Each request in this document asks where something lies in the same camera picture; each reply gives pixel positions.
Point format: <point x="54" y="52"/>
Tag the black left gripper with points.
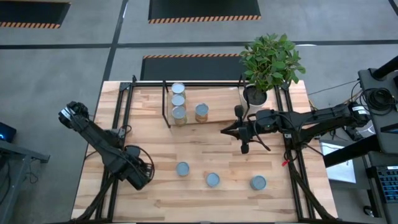
<point x="136" y="175"/>

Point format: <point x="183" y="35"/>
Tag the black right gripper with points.
<point x="264" y="123"/>

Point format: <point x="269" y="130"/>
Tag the tall corn can orange label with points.
<point x="201" y="111"/>
<point x="258" y="182"/>

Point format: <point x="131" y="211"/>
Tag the short bean-pattern yellow can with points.
<point x="183" y="169"/>

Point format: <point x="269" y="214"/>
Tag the short mushroom can yellow green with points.
<point x="213" y="180"/>

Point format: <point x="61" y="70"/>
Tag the tall oranges can green label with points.
<point x="179" y="114"/>

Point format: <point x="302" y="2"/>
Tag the tall green beans can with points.
<point x="178" y="100"/>

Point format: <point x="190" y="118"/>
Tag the tall yellow-green labelled can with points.
<point x="178" y="88"/>

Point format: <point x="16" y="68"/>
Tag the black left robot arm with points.
<point x="93" y="133"/>

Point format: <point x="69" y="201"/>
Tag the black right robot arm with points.
<point x="320" y="119"/>

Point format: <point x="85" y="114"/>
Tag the white plant pot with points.
<point x="256" y="97"/>

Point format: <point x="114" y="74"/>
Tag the small red clip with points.
<point x="284" y="162"/>

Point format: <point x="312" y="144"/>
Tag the black mat with hazard stripe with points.
<point x="186" y="68"/>
<point x="31" y="11"/>
<point x="202" y="7"/>

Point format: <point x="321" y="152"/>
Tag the green leafy plant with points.
<point x="270" y="62"/>

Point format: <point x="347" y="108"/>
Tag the white sheet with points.
<point x="342" y="169"/>

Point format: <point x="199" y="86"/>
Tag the black device with blue light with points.
<point x="6" y="132"/>

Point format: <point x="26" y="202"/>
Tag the grey side stand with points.
<point x="385" y="118"/>

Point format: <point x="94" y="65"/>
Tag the blue keyed control panel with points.
<point x="388" y="183"/>

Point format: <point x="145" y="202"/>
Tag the black pole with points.
<point x="387" y="67"/>

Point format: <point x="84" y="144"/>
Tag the wooden shelf with black frame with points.
<point x="224" y="105"/>

